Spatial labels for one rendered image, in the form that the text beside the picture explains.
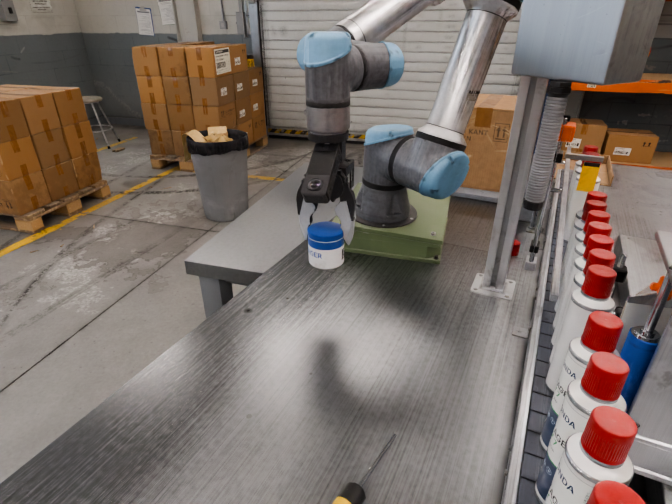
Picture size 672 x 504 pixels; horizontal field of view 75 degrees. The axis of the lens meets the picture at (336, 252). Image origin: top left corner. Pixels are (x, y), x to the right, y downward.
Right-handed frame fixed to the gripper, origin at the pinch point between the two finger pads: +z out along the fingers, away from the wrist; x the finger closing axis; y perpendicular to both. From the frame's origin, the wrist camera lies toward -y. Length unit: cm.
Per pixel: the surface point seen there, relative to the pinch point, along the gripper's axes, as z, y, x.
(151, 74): 9, 302, 267
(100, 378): 100, 35, 114
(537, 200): -9.6, 5.7, -36.3
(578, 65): -31.0, 5.9, -37.7
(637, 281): 12, 22, -62
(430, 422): 16.7, -23.1, -23.6
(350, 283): 16.8, 11.7, -2.0
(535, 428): 11.8, -24.6, -37.3
